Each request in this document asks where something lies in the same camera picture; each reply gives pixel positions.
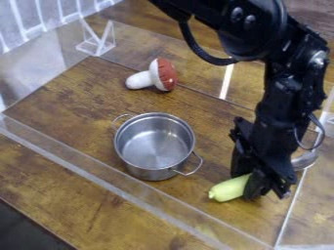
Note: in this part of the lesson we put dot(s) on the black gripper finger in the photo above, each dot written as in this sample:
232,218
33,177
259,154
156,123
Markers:
258,185
242,161

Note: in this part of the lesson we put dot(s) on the small stainless steel pot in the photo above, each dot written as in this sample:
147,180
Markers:
155,144

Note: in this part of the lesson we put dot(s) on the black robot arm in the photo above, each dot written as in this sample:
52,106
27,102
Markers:
230,31

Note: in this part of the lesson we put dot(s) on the red white toy mushroom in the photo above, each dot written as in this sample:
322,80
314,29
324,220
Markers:
160,75

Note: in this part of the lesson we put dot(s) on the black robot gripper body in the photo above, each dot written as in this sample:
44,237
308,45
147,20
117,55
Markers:
274,135

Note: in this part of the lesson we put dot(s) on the clear acrylic triangular bracket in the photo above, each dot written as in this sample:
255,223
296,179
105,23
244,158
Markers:
96,45

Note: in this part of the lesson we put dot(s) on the clear acrylic enclosure wall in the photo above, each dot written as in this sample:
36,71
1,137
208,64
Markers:
63,177

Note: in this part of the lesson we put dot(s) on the green handled metal spoon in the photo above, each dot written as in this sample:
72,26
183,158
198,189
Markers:
232,188

